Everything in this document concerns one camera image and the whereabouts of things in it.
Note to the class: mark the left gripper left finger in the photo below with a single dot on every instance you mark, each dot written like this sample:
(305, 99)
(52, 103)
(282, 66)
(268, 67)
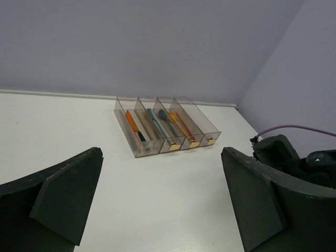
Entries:
(48, 210)

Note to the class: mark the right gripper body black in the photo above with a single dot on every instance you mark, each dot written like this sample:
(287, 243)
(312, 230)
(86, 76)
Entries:
(277, 152)

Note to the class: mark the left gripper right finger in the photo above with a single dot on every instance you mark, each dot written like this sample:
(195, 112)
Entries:
(276, 211)

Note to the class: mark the orange chopstick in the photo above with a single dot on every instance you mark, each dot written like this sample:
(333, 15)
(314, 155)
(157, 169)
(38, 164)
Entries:
(184, 124)

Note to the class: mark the yellow spoon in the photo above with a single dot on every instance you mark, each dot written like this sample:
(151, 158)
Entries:
(175, 119)

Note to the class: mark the blue spoon dark handle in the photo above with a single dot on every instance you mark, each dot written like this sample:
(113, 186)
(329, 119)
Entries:
(163, 116)

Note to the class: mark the yellow knife green handle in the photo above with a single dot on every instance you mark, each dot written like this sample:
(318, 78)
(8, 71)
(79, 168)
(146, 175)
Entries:
(137, 130)

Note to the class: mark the orange knife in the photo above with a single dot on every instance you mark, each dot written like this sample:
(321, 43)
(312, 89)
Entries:
(129, 117)

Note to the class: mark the teal fork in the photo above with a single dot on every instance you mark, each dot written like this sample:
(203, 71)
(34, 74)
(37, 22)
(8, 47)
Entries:
(152, 116)

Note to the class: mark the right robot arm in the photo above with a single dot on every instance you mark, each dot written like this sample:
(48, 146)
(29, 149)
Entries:
(277, 152)

